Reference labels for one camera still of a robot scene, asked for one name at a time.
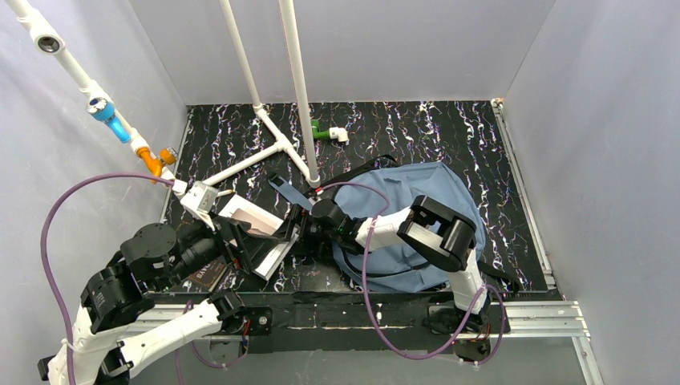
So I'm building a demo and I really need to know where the blue student backpack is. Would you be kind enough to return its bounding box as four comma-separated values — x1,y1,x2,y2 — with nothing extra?
328,160,521,293

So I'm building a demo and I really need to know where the white slanted pvc pipe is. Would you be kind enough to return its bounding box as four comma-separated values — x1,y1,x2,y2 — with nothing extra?
6,1,306,187

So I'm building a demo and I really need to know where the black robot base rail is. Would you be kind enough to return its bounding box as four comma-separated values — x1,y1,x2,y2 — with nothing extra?
180,289,511,356

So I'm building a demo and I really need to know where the white vertical pvc pipe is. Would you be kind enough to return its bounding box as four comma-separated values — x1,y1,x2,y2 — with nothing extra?
278,0,321,188

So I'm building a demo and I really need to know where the orange plastic tap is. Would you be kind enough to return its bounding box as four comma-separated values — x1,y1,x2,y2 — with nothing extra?
136,147,177,177

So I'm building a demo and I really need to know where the thin white rear pipe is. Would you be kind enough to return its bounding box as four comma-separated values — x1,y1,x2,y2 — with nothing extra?
219,0,263,112

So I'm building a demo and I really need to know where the dark brown book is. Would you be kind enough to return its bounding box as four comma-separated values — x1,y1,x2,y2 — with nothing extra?
182,260,228,293

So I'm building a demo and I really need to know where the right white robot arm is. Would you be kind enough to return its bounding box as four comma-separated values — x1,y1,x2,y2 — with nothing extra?
275,195,488,314

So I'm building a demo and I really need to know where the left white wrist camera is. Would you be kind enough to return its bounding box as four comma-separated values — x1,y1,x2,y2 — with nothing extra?
172,179,218,232

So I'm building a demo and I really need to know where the green plastic tap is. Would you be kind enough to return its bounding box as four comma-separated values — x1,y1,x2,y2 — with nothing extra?
311,120,331,140

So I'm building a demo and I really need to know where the blue plastic tap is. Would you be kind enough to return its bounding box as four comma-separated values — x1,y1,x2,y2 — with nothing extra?
87,97,132,144

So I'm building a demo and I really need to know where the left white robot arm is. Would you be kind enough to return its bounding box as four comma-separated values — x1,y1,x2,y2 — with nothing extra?
38,217,281,384

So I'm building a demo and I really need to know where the white book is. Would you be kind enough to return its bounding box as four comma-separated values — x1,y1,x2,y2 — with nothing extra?
217,194,300,281

